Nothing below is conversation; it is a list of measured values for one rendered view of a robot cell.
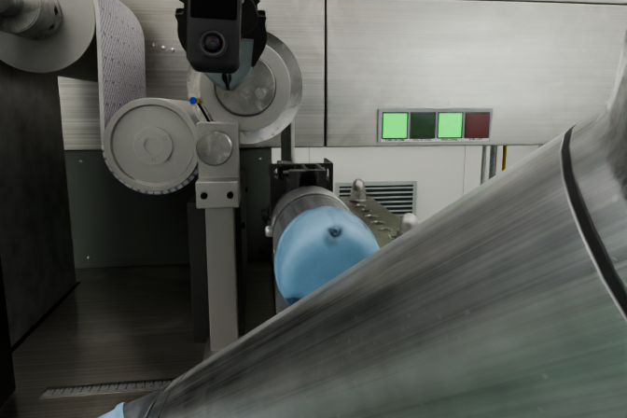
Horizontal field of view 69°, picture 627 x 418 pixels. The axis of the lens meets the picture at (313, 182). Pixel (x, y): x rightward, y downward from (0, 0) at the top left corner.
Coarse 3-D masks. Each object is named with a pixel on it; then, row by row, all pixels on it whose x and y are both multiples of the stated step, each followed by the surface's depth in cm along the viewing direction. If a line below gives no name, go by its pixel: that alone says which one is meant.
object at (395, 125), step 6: (384, 114) 95; (390, 114) 95; (396, 114) 95; (402, 114) 95; (384, 120) 95; (390, 120) 95; (396, 120) 95; (402, 120) 95; (384, 126) 95; (390, 126) 95; (396, 126) 95; (402, 126) 95; (384, 132) 95; (390, 132) 95; (396, 132) 96; (402, 132) 96
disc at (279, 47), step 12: (276, 48) 59; (288, 60) 59; (192, 72) 58; (288, 72) 60; (192, 84) 58; (300, 84) 60; (192, 96) 59; (300, 96) 60; (192, 108) 59; (204, 108) 59; (288, 108) 60; (204, 120) 59; (216, 120) 59; (276, 120) 60; (288, 120) 61; (240, 132) 60; (252, 132) 60; (264, 132) 60; (276, 132) 61
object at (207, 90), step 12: (264, 60) 58; (276, 60) 58; (276, 72) 59; (204, 84) 58; (276, 84) 59; (288, 84) 59; (204, 96) 58; (216, 96) 58; (276, 96) 59; (288, 96) 59; (216, 108) 58; (276, 108) 59; (228, 120) 59; (240, 120) 59; (252, 120) 59; (264, 120) 59
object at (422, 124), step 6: (414, 114) 95; (420, 114) 96; (426, 114) 96; (432, 114) 96; (414, 120) 96; (420, 120) 96; (426, 120) 96; (432, 120) 96; (414, 126) 96; (420, 126) 96; (426, 126) 96; (432, 126) 96; (414, 132) 96; (420, 132) 96; (426, 132) 96; (432, 132) 97
